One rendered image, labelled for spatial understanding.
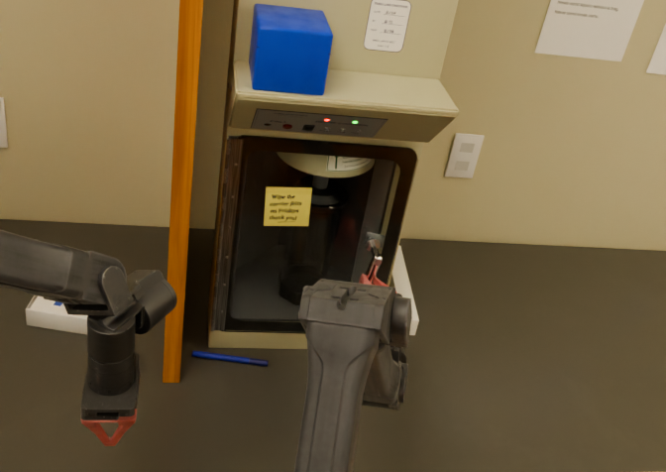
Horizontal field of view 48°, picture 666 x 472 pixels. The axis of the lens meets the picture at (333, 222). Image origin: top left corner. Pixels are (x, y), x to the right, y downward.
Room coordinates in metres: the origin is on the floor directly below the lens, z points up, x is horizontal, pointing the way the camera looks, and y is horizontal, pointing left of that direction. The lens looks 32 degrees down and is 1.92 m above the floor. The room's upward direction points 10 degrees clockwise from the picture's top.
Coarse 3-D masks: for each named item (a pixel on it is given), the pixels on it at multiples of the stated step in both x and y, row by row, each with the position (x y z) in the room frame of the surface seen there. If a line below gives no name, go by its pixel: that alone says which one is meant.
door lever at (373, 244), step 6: (372, 240) 1.10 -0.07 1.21; (378, 240) 1.10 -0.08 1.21; (366, 246) 1.10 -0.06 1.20; (372, 246) 1.09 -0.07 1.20; (378, 246) 1.10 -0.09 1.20; (372, 252) 1.08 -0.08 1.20; (378, 252) 1.07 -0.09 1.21; (372, 258) 1.06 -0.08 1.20; (378, 258) 1.05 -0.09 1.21; (372, 264) 1.05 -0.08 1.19; (378, 264) 1.05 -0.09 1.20; (372, 270) 1.05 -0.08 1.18; (378, 270) 1.06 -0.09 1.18; (366, 276) 1.05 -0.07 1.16; (372, 276) 1.05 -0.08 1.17; (372, 282) 1.05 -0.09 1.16
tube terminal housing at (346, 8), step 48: (240, 0) 1.05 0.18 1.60; (288, 0) 1.07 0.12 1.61; (336, 0) 1.08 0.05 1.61; (432, 0) 1.12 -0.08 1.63; (240, 48) 1.05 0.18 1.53; (336, 48) 1.09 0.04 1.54; (432, 48) 1.12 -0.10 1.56; (384, 144) 1.11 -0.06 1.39; (240, 336) 1.06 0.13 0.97; (288, 336) 1.09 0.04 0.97
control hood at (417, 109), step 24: (240, 72) 1.00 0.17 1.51; (336, 72) 1.07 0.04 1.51; (360, 72) 1.09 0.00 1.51; (240, 96) 0.94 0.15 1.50; (264, 96) 0.95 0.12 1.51; (288, 96) 0.96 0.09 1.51; (312, 96) 0.97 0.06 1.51; (336, 96) 0.98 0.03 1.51; (360, 96) 1.00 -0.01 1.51; (384, 96) 1.01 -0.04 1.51; (408, 96) 1.03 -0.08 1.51; (432, 96) 1.05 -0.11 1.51; (240, 120) 1.00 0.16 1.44; (408, 120) 1.02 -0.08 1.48; (432, 120) 1.02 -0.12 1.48
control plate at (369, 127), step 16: (256, 112) 0.98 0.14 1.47; (272, 112) 0.98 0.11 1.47; (288, 112) 0.98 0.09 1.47; (304, 112) 0.98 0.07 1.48; (256, 128) 1.03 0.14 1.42; (272, 128) 1.03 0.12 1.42; (320, 128) 1.03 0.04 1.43; (336, 128) 1.04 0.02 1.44; (352, 128) 1.04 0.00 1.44; (368, 128) 1.04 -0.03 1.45
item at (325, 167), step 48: (288, 144) 1.06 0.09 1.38; (336, 144) 1.08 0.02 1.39; (240, 192) 1.05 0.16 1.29; (336, 192) 1.08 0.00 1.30; (384, 192) 1.10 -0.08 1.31; (240, 240) 1.05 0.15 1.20; (288, 240) 1.07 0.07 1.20; (336, 240) 1.09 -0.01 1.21; (384, 240) 1.11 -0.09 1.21; (240, 288) 1.05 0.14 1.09; (288, 288) 1.07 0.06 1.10
